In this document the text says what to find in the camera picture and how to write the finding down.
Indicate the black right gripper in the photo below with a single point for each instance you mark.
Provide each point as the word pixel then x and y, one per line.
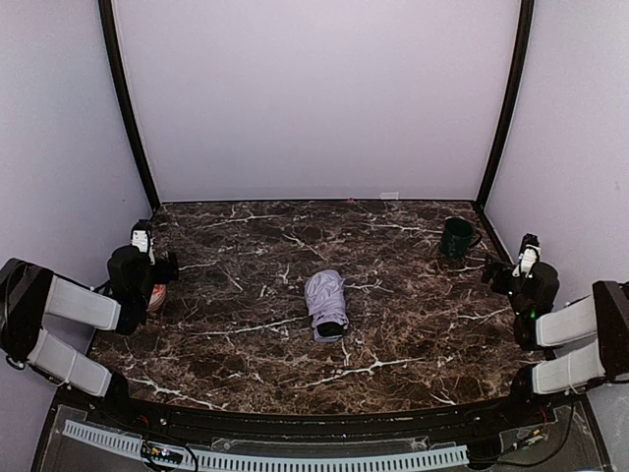
pixel 498 275

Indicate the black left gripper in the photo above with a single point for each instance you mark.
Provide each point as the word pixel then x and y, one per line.
pixel 165 266

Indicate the lavender and black folding umbrella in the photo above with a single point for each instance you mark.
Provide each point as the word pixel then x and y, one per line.
pixel 325 300

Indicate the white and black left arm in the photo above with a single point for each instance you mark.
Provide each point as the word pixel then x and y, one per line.
pixel 29 292

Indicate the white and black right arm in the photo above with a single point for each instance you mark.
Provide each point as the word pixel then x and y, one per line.
pixel 599 318

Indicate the red patterned ceramic bowl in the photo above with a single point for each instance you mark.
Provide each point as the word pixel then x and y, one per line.
pixel 157 298

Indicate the dark green ceramic mug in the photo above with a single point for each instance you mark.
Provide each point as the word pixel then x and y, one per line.
pixel 458 237

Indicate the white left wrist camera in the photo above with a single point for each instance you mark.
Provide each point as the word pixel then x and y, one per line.
pixel 141 238

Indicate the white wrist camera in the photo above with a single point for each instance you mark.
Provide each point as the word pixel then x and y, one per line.
pixel 529 255
pixel 141 238

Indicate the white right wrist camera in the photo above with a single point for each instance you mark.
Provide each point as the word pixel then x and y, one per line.
pixel 529 255

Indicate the grey slotted cable duct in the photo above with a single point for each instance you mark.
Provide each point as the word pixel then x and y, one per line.
pixel 266 456

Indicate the black left corner post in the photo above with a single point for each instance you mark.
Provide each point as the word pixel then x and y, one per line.
pixel 126 107

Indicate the black corner post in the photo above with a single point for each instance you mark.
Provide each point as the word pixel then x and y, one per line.
pixel 516 70
pixel 126 107

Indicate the black right corner post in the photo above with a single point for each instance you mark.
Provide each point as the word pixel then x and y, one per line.
pixel 516 70

